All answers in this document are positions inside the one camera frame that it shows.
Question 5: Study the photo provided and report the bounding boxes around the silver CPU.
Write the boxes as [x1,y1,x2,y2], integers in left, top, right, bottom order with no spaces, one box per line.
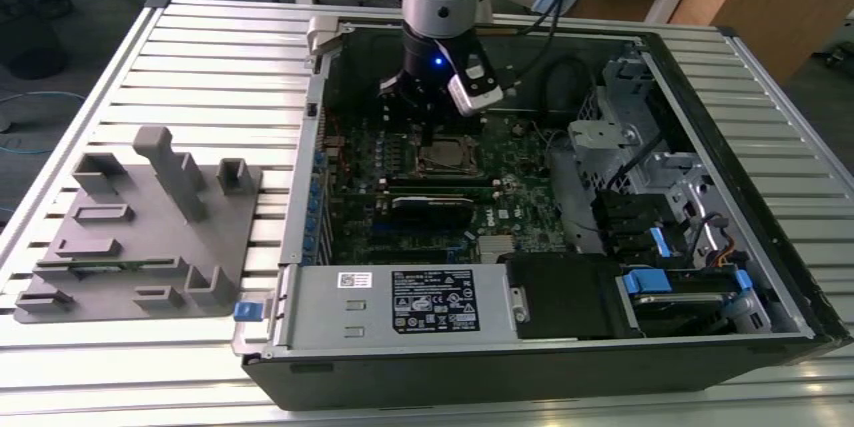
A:
[425,142,469,168]

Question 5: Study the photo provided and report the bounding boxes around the metal socket cover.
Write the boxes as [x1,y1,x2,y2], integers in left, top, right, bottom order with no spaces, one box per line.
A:
[413,135,485,178]

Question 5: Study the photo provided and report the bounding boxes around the CPU socket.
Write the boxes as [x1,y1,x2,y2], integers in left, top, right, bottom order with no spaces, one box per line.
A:
[412,134,487,180]

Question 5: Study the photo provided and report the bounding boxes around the black graphics card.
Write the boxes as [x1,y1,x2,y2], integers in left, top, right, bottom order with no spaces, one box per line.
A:
[389,194,479,232]

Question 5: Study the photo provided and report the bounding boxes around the green motherboard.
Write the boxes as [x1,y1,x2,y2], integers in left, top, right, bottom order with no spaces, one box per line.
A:
[318,106,581,266]

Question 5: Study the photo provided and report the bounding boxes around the silver chipset heatsink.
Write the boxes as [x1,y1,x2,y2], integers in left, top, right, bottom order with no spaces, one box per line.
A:
[477,235,519,254]

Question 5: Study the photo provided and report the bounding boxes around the silver metal drive cage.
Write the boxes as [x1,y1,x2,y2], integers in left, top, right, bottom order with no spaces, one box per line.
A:
[565,59,675,188]

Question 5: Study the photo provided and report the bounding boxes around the silver power supply unit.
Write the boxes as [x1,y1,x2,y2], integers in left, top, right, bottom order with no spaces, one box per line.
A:
[269,262,528,351]

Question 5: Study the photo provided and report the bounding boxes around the black fan shroud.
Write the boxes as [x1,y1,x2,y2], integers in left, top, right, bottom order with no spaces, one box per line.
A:
[499,254,645,341]

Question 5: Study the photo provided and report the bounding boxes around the blue plastic pull tab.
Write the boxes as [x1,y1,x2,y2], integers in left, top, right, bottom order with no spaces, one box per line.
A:
[648,226,672,258]

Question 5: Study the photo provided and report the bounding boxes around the hard disk in blue carrier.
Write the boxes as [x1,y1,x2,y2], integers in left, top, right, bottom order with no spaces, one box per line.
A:
[616,266,759,337]

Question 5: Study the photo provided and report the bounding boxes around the black PC case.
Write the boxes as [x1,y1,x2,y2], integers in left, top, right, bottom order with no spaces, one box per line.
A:
[229,14,854,411]

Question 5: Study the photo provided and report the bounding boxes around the grey parts rack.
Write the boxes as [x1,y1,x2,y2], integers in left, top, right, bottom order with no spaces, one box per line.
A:
[10,125,265,326]

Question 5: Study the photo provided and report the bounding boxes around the green RAM stick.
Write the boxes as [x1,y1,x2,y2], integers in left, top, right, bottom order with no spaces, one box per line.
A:
[36,259,178,274]

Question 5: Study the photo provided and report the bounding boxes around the office chair wheel base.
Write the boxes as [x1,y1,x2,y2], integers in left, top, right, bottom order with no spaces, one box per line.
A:
[809,16,854,71]

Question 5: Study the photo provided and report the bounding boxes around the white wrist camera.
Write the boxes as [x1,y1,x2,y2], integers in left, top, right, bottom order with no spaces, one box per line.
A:
[445,52,505,116]

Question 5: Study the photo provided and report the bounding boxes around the thick black cable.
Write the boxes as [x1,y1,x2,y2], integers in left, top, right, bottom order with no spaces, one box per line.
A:
[603,129,665,196]

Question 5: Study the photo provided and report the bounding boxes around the black plastic drive bracket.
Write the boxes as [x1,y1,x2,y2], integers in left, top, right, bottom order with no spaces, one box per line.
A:
[591,190,692,264]

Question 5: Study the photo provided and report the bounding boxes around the coloured power wires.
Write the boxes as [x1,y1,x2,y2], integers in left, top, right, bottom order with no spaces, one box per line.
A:
[709,239,741,271]

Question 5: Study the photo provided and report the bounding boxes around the blue floor cable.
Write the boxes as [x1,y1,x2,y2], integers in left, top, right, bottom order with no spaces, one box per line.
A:
[0,90,88,156]

